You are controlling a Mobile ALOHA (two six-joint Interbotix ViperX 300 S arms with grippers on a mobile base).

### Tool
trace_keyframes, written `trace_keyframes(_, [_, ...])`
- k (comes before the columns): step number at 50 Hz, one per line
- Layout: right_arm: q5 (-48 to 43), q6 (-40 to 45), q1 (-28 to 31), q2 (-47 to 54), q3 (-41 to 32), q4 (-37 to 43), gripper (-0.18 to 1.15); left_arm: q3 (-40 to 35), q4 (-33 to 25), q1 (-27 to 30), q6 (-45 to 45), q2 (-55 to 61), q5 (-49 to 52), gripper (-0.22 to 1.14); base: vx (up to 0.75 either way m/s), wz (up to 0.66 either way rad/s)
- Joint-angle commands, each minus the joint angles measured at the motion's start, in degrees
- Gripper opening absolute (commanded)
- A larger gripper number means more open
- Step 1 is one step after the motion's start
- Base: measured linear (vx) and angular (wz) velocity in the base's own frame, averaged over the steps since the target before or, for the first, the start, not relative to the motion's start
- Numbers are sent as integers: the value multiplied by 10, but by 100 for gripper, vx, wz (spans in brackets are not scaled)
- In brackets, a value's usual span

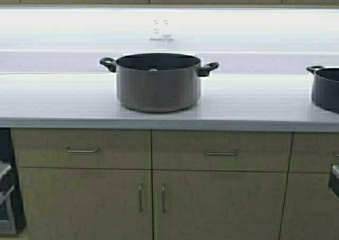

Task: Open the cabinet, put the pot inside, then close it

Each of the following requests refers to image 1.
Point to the large grey cooking pot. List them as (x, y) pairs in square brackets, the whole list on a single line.
[(158, 82)]

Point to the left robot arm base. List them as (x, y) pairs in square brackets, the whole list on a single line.
[(5, 168)]

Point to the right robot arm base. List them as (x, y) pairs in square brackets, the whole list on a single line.
[(334, 180)]

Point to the dark pot at right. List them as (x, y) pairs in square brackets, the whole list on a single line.
[(325, 89)]

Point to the far right lower cabinet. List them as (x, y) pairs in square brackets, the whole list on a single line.
[(310, 207)]

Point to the right wooden drawer front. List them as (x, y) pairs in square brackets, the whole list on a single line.
[(257, 151)]

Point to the wooden drawer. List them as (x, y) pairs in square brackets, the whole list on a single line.
[(257, 151), (119, 149)]

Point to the white plug adapter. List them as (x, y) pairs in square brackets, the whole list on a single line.
[(167, 36)]

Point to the left wooden drawer front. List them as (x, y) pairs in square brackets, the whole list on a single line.
[(119, 149)]

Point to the right drawer metal handle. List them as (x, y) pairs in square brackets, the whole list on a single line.
[(214, 153)]

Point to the drawer metal handle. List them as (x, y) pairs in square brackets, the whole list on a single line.
[(214, 153), (81, 151)]

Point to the lower left door handle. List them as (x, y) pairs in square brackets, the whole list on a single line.
[(140, 197)]

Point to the door handle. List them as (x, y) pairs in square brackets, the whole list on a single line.
[(163, 198), (140, 197)]

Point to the left drawer metal handle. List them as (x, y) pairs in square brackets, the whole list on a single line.
[(81, 151)]

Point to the white wall outlet plate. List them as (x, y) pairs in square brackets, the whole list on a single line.
[(160, 26)]

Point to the lower right door handle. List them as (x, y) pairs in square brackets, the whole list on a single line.
[(163, 198)]

